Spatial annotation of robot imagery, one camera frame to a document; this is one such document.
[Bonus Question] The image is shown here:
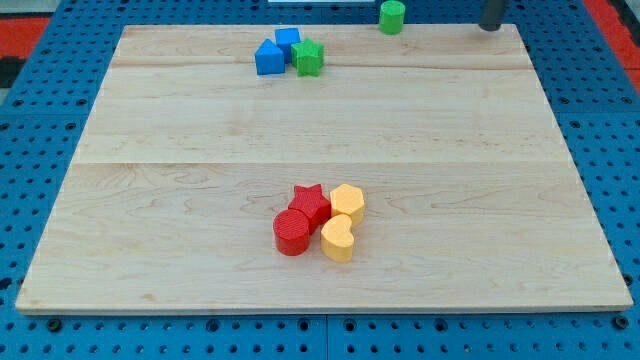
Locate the red star block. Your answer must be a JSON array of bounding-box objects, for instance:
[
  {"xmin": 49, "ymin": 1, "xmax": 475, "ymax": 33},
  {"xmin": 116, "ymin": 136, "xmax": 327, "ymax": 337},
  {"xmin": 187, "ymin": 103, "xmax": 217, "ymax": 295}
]
[{"xmin": 288, "ymin": 184, "xmax": 331, "ymax": 234}]

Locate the yellow hexagon block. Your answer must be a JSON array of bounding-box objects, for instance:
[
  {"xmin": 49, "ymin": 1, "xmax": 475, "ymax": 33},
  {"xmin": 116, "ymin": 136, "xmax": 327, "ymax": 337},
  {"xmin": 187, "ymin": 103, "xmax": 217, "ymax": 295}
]
[{"xmin": 329, "ymin": 184, "xmax": 366, "ymax": 226}]

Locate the red cylinder block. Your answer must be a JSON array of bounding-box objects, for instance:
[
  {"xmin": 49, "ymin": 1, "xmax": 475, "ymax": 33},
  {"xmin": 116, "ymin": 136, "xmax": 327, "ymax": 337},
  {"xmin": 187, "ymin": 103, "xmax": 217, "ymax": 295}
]
[{"xmin": 273, "ymin": 209, "xmax": 310, "ymax": 256}]

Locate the yellow heart block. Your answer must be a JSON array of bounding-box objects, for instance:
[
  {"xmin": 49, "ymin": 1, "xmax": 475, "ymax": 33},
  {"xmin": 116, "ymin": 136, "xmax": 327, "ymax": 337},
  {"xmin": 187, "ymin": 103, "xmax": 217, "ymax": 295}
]
[{"xmin": 321, "ymin": 214, "xmax": 355, "ymax": 263}]

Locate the green star block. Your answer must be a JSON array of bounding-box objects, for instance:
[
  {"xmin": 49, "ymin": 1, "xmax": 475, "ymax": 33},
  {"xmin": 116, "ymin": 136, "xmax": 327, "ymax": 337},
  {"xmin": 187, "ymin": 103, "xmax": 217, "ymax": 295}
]
[{"xmin": 291, "ymin": 38, "xmax": 324, "ymax": 77}]

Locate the blue triangular prism block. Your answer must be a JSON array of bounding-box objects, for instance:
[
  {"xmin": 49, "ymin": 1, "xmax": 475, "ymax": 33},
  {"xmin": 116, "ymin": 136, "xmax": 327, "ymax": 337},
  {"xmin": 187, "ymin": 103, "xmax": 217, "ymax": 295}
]
[{"xmin": 254, "ymin": 39, "xmax": 285, "ymax": 76}]

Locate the blue cube block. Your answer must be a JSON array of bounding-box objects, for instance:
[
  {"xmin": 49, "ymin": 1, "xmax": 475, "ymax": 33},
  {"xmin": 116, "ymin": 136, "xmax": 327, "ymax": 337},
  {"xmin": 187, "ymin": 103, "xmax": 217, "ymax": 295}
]
[{"xmin": 274, "ymin": 27, "xmax": 301, "ymax": 64}]

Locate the light wooden board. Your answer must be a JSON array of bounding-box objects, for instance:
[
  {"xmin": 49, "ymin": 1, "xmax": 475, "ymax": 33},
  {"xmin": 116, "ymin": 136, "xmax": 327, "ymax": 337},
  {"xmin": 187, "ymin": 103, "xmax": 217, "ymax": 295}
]
[{"xmin": 15, "ymin": 24, "xmax": 632, "ymax": 315}]

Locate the green cylinder block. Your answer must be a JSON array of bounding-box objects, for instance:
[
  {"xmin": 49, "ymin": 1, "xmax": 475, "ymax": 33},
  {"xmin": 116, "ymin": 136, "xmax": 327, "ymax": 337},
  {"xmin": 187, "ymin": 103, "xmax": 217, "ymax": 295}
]
[{"xmin": 379, "ymin": 0, "xmax": 406, "ymax": 35}]

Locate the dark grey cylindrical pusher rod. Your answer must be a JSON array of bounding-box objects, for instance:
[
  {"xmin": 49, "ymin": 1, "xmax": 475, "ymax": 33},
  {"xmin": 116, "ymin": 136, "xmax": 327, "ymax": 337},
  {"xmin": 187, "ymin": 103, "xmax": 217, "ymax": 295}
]
[{"xmin": 478, "ymin": 0, "xmax": 509, "ymax": 32}]

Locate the red and black mat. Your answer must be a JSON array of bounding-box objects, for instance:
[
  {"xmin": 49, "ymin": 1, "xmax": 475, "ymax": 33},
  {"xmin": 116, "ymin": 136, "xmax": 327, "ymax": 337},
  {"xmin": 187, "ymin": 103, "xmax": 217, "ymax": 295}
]
[{"xmin": 1, "ymin": 12, "xmax": 52, "ymax": 89}]

